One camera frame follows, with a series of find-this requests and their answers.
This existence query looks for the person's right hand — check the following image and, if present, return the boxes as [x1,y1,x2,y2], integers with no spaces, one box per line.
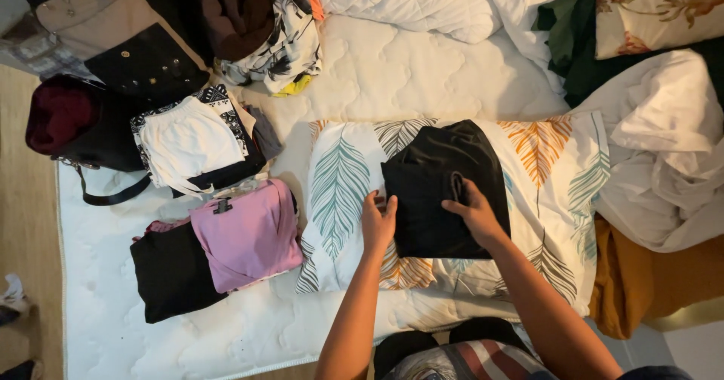
[441,178,508,249]

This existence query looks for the person's left hand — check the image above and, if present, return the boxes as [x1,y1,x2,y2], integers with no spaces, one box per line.
[361,190,399,252]

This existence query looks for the feather print pillow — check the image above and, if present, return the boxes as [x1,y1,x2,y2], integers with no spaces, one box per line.
[295,111,612,317]

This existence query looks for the pink folded garment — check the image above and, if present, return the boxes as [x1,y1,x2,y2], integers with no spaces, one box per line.
[189,179,305,295]

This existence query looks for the person's striped shirt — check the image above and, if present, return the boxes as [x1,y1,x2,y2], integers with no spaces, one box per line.
[373,317,558,380]

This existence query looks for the grey folded garment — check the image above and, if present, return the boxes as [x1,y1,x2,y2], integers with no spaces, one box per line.
[244,105,284,161]

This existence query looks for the white quilted mattress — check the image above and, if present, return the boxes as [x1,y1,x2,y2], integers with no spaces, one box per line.
[55,14,572,380]

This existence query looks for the yellow garment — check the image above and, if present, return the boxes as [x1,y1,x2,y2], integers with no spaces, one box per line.
[273,75,313,98]

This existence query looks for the mustard blanket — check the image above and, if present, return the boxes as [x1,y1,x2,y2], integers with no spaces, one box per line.
[588,213,724,340]

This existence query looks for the crumpled white sheet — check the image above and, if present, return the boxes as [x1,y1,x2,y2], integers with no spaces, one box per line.
[570,49,724,253]

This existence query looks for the dark green cloth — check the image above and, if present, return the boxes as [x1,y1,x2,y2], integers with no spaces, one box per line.
[532,0,724,109]

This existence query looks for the white folded shorts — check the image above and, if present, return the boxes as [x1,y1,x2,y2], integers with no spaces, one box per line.
[139,96,247,195]

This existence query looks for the black white leaf print garment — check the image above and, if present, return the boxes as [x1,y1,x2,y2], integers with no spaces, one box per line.
[218,0,323,95]

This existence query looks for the large black folded garment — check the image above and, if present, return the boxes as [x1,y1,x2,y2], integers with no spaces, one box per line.
[129,222,230,324]

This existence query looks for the red folded garment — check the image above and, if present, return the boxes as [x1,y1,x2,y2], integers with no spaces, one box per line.
[132,217,192,242]

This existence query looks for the white duvet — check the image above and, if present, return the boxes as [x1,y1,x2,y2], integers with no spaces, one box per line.
[305,0,595,95]

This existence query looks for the brown garment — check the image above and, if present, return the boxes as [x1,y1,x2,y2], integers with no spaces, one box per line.
[182,0,276,62]

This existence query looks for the floral cream pillow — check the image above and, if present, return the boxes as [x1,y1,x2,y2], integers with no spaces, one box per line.
[595,0,724,61]

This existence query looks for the black garment with studs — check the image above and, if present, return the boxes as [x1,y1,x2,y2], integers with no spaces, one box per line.
[84,23,211,106]

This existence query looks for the black handbag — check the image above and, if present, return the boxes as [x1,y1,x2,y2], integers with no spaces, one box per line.
[50,75,153,207]

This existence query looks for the maroon cloth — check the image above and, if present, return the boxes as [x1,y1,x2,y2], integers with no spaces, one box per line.
[25,75,98,156]

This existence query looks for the beige coat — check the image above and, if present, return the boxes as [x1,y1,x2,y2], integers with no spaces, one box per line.
[35,0,210,75]

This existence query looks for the white shoe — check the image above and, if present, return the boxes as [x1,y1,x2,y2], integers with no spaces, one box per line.
[0,274,30,327]

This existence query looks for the grey plaid cloth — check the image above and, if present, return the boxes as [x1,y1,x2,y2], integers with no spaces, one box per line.
[0,14,97,82]

